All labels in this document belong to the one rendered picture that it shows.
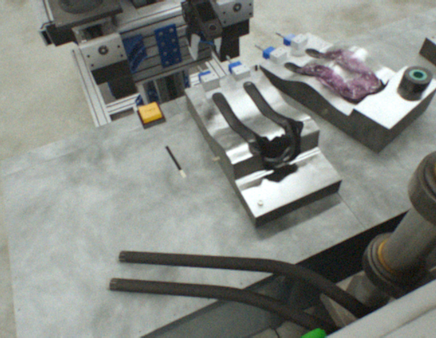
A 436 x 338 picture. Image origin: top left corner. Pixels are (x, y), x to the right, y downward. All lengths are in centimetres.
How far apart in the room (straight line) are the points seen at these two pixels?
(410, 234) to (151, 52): 119
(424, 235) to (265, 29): 262
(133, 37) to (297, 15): 199
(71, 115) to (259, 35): 151
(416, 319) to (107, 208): 94
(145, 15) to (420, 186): 119
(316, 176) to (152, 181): 47
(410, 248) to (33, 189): 101
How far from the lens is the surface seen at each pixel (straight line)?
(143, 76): 158
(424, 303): 25
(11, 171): 132
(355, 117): 115
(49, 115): 272
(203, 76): 120
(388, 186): 112
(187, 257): 88
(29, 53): 337
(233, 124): 110
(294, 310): 81
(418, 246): 64
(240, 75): 121
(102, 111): 225
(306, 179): 101
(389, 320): 23
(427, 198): 52
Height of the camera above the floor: 168
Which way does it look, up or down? 54 degrees down
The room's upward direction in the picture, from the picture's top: 7 degrees counter-clockwise
